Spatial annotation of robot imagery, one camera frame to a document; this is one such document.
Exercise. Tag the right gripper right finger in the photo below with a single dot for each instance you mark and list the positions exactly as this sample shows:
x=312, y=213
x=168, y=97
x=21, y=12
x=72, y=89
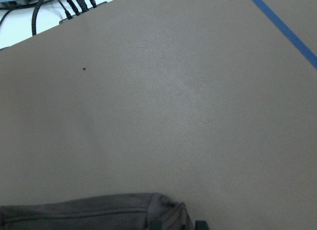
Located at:
x=201, y=225

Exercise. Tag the dark brown t-shirt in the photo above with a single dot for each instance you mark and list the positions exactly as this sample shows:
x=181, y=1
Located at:
x=133, y=211

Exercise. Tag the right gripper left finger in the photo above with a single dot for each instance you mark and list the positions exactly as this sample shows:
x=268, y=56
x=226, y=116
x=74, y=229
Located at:
x=156, y=225

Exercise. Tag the long blue tape strip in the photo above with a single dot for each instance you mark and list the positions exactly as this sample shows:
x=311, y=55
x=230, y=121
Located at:
x=287, y=32

